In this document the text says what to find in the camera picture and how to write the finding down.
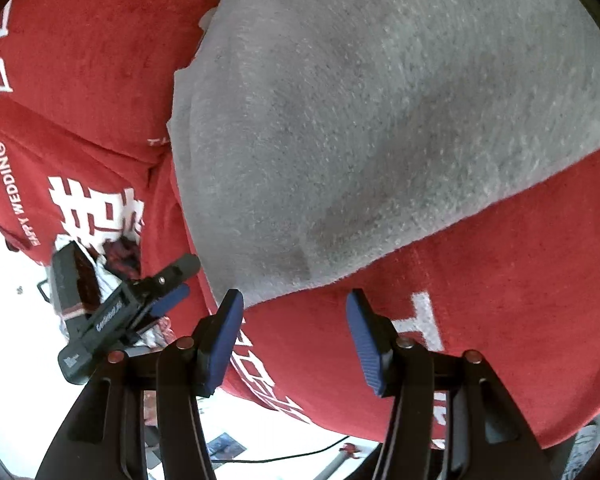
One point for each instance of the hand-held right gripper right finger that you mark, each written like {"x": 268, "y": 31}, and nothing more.
{"x": 366, "y": 345}

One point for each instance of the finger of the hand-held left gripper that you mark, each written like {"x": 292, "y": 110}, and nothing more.
{"x": 172, "y": 296}
{"x": 172, "y": 271}

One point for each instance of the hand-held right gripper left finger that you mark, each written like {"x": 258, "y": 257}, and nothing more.
{"x": 224, "y": 342}

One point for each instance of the grey sweater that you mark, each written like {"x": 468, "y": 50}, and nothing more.
{"x": 360, "y": 125}

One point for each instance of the dark red patterned cloth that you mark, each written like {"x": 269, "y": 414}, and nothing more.
{"x": 122, "y": 260}

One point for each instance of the dark printed card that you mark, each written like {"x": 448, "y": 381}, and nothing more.
{"x": 225, "y": 446}

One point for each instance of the red printed blanket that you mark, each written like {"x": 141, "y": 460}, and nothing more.
{"x": 505, "y": 300}

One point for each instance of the grey patterned cloth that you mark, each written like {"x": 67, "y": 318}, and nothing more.
{"x": 582, "y": 452}

